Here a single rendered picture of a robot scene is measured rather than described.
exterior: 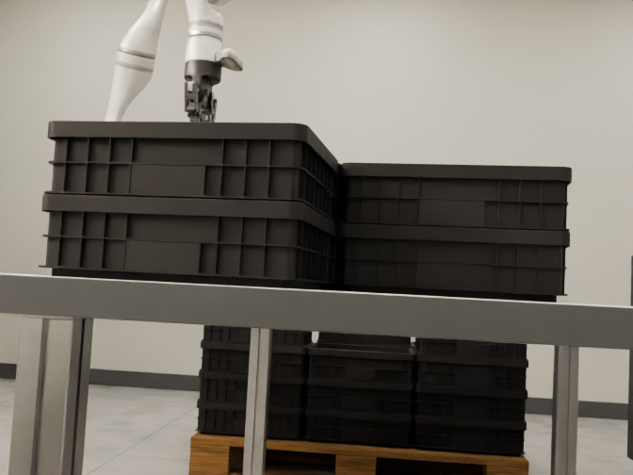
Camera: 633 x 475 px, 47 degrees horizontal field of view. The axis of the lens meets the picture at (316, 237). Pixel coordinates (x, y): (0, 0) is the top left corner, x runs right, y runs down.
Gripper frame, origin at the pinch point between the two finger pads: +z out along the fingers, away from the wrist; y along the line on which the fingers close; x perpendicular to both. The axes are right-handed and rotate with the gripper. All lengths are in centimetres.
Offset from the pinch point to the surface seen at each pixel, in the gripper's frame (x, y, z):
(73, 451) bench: 10, 62, 50
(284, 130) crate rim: 27, 42, 9
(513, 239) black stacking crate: 62, 12, 20
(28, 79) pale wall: -234, -306, -102
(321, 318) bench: 38, 68, 33
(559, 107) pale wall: 119, -335, -94
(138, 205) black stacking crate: 6.6, 41.4, 19.7
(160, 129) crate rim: 9.1, 41.4, 8.6
